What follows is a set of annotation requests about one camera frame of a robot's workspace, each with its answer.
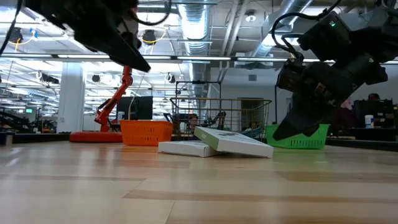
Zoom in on metal wire basket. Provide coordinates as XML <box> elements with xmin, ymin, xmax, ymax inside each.
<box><xmin>169</xmin><ymin>96</ymin><xmax>273</xmax><ymax>141</ymax></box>

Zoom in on silver ventilation duct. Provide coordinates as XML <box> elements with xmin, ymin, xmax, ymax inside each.
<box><xmin>177</xmin><ymin>0</ymin><xmax>212</xmax><ymax>97</ymax></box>

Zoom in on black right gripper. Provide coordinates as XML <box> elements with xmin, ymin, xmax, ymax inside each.
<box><xmin>272</xmin><ymin>52</ymin><xmax>388</xmax><ymax>141</ymax></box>

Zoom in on black desk monitors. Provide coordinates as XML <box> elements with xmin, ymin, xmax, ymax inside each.
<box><xmin>354</xmin><ymin>99</ymin><xmax>394</xmax><ymax>128</ymax></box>

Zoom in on black ceiling camera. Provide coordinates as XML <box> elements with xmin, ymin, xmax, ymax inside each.
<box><xmin>8</xmin><ymin>27</ymin><xmax>24</xmax><ymax>44</ymax></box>

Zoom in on black aluminium table frame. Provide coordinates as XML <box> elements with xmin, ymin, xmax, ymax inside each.
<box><xmin>0</xmin><ymin>132</ymin><xmax>398</xmax><ymax>152</ymax></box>

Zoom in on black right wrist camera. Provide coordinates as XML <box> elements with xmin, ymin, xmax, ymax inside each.
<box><xmin>275</xmin><ymin>58</ymin><xmax>305</xmax><ymax>94</ymax></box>

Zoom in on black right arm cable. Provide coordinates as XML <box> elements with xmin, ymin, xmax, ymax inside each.
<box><xmin>271</xmin><ymin>0</ymin><xmax>343</xmax><ymax>62</ymax></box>

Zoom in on white pillar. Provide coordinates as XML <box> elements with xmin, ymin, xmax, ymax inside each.
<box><xmin>57</xmin><ymin>62</ymin><xmax>85</xmax><ymax>134</ymax></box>

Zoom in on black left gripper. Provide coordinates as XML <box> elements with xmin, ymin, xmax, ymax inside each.
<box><xmin>24</xmin><ymin>0</ymin><xmax>152</xmax><ymax>73</ymax></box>

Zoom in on red desk lamp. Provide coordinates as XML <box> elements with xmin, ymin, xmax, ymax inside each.
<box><xmin>68</xmin><ymin>65</ymin><xmax>134</xmax><ymax>143</ymax></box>

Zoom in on teal cable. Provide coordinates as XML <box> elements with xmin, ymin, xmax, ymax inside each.
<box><xmin>241</xmin><ymin>126</ymin><xmax>264</xmax><ymax>140</ymax></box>

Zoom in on green plastic basket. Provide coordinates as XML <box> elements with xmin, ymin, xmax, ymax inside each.
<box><xmin>266</xmin><ymin>123</ymin><xmax>330</xmax><ymax>150</ymax></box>

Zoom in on white box with green side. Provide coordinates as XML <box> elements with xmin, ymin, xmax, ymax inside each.
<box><xmin>193</xmin><ymin>126</ymin><xmax>274</xmax><ymax>159</ymax></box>

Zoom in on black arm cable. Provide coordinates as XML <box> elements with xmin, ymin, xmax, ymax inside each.
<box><xmin>271</xmin><ymin>0</ymin><xmax>343</xmax><ymax>62</ymax></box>
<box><xmin>0</xmin><ymin>0</ymin><xmax>23</xmax><ymax>57</ymax></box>

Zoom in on black monitor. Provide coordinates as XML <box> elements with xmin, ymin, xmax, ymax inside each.
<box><xmin>116</xmin><ymin>95</ymin><xmax>154</xmax><ymax>121</ymax></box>

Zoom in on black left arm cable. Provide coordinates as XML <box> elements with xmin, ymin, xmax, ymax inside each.
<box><xmin>0</xmin><ymin>0</ymin><xmax>23</xmax><ymax>57</ymax></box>

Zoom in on black overhead camera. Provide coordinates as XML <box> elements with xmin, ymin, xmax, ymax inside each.
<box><xmin>143</xmin><ymin>29</ymin><xmax>157</xmax><ymax>47</ymax></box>

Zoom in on orange plastic basket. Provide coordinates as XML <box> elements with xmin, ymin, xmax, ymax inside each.
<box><xmin>120</xmin><ymin>119</ymin><xmax>174</xmax><ymax>146</ymax></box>

